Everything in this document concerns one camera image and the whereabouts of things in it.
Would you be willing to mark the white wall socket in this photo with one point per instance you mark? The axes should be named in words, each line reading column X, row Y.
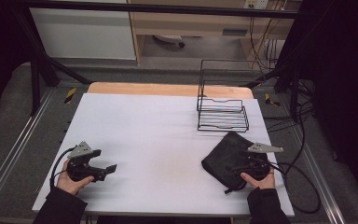
column 256, row 3

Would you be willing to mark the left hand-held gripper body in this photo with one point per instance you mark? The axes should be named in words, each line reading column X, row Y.
column 78, row 165

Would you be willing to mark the black metal frame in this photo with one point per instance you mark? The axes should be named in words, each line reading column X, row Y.
column 167, row 8

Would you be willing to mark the office chair base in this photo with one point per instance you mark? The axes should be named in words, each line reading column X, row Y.
column 169, row 39

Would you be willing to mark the person's right hand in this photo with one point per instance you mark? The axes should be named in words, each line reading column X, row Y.
column 262, row 183

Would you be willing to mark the white cabinet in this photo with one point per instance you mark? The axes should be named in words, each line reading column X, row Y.
column 84, row 34

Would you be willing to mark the dark grey towel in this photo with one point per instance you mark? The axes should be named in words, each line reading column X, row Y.
column 227, row 158

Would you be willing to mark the wooden desk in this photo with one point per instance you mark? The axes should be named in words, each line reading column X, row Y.
column 195, row 25

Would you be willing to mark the aluminium floor rail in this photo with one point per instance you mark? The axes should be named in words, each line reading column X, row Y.
column 15, row 146
column 320, row 174

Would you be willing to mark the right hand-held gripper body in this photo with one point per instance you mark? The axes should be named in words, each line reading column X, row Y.
column 259, row 161

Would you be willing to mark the person's left hand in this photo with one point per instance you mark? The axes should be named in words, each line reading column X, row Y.
column 70, row 183

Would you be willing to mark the white table board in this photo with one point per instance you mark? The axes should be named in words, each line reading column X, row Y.
column 158, row 149

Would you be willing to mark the black curtain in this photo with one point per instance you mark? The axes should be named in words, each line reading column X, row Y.
column 345, row 77
column 0, row 46

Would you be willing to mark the yellow black tape strip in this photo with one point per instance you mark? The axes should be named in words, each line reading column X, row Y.
column 271, row 100
column 70, row 95

